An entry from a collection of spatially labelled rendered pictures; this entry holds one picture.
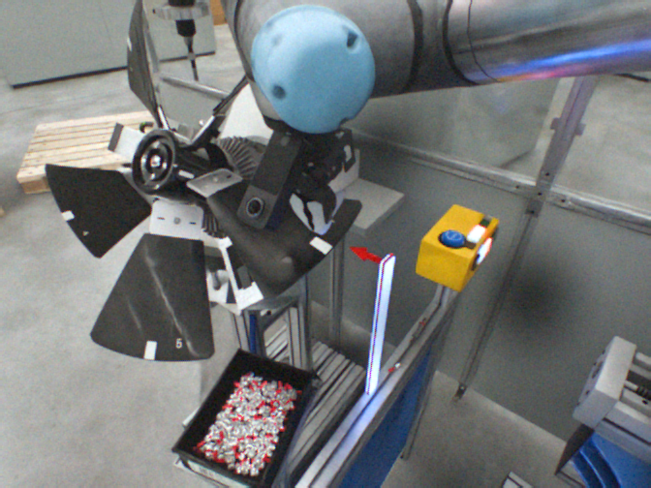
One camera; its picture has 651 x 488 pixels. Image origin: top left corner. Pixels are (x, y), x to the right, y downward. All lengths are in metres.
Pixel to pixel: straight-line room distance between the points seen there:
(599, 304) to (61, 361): 2.11
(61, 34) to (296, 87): 5.88
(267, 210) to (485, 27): 0.27
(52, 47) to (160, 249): 5.42
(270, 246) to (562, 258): 0.92
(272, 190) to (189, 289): 0.39
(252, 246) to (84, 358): 1.66
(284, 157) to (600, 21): 0.31
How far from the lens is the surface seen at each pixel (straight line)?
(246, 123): 1.05
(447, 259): 0.80
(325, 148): 0.49
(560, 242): 1.30
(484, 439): 1.82
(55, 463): 1.95
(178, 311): 0.80
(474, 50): 0.31
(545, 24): 0.26
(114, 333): 0.84
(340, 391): 1.72
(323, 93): 0.28
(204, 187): 0.73
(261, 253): 0.61
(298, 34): 0.27
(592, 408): 0.81
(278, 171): 0.46
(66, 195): 1.04
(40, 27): 6.09
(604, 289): 1.36
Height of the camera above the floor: 1.55
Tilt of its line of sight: 40 degrees down
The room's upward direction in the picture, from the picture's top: straight up
